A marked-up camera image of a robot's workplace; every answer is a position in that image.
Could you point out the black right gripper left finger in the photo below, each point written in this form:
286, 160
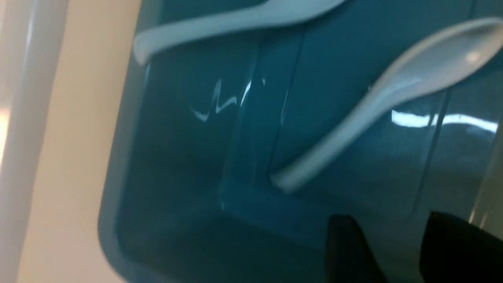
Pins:
348, 257

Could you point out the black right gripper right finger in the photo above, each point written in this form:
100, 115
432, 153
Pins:
455, 251

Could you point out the long white soup spoon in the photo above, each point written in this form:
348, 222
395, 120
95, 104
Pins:
439, 61

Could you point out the blue plastic bin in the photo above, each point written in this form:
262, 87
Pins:
188, 196

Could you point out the short white spoon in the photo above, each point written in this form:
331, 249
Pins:
269, 14

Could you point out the large white plastic bin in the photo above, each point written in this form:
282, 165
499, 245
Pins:
32, 32

